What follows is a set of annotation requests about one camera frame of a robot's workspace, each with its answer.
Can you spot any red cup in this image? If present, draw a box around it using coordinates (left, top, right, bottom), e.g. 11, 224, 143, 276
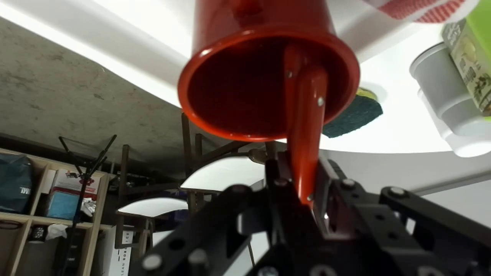
177, 0, 363, 145

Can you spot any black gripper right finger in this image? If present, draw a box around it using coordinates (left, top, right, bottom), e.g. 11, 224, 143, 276
311, 157, 491, 276

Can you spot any white red-striped towel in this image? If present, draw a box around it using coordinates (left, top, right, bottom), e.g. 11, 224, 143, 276
366, 0, 481, 25

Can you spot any green plastic bottle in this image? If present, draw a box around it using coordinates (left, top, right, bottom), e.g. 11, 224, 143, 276
443, 0, 491, 117

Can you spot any black tripod stand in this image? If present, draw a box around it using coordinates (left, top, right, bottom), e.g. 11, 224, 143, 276
57, 134, 120, 276

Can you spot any blue bag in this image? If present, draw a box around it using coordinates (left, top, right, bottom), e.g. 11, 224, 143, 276
0, 152, 36, 215

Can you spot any small grey plastic cup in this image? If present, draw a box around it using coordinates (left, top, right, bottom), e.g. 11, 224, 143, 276
409, 40, 491, 160

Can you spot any blue and red box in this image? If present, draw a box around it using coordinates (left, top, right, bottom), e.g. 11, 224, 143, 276
47, 169, 100, 223

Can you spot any teal and yellow sponge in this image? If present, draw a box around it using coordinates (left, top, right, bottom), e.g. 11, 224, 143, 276
323, 88, 386, 139

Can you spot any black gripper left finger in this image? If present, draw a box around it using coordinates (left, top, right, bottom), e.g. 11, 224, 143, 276
137, 157, 298, 276

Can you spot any wooden shelf unit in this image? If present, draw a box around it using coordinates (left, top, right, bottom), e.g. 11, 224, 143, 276
0, 148, 156, 276

